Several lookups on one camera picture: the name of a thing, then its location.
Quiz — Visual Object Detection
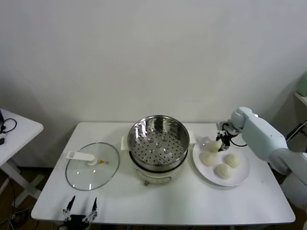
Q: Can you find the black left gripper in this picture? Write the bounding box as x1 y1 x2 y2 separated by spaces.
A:
62 195 98 226

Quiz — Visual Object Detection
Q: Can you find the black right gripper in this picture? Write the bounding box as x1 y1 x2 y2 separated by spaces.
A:
215 126 235 152

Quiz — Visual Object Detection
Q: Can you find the white steamed baozi bun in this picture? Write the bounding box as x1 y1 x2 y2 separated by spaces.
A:
207 141 223 153
223 153 241 168
214 163 233 179
200 152 217 166

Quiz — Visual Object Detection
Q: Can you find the stainless steel steamer basket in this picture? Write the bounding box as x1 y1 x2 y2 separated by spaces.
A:
126 115 190 167

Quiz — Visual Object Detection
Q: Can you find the white round plate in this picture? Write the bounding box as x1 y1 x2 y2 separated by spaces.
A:
191 136 250 187

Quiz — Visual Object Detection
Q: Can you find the cream electric cooker pot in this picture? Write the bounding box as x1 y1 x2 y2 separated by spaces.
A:
119 130 196 187

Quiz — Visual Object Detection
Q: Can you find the white shelf board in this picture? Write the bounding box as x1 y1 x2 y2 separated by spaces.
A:
294 92 307 107

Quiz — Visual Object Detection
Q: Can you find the white folding side table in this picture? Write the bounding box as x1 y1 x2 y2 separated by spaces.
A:
0 109 45 202

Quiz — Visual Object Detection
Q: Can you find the pale green container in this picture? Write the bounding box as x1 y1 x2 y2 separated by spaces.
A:
295 73 307 97

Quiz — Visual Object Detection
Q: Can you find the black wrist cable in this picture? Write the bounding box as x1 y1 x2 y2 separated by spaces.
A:
230 138 248 148

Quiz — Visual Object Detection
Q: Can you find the glass lid with white handle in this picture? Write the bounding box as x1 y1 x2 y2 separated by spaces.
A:
65 142 120 192

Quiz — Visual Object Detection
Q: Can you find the looped black cable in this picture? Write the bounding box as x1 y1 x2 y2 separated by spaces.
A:
0 118 18 138

